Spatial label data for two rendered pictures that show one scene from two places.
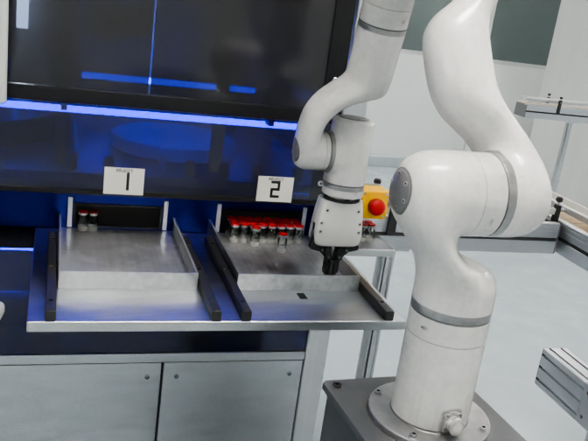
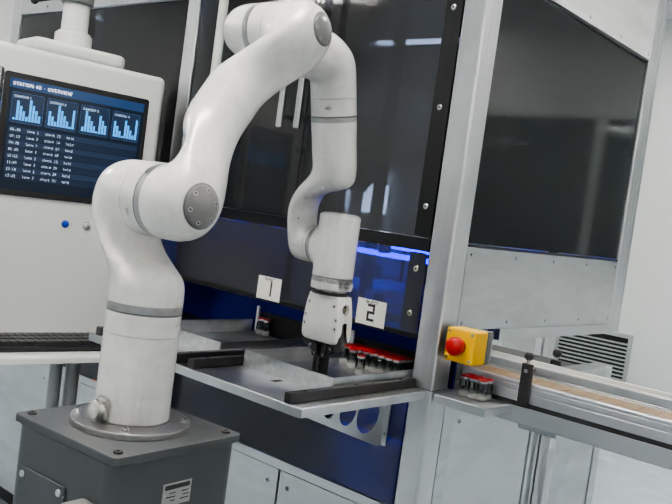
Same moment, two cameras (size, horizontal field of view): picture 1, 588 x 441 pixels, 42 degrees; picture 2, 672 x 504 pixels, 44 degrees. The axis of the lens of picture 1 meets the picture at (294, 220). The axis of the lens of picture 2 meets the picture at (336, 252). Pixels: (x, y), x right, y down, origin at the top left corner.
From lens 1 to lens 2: 167 cm
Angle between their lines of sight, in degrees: 60
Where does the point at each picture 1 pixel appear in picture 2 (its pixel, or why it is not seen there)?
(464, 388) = (110, 376)
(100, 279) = not seen: hidden behind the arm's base
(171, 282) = (205, 346)
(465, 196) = (108, 185)
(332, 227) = (311, 319)
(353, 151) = (321, 240)
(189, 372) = (296, 488)
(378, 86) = (321, 171)
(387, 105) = not seen: outside the picture
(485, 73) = (199, 102)
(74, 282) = not seen: hidden behind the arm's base
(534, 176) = (163, 173)
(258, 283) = (257, 362)
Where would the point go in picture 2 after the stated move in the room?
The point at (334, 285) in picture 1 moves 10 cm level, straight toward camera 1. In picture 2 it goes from (312, 382) to (266, 381)
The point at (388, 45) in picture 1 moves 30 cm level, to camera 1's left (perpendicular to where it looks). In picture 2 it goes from (319, 131) to (254, 132)
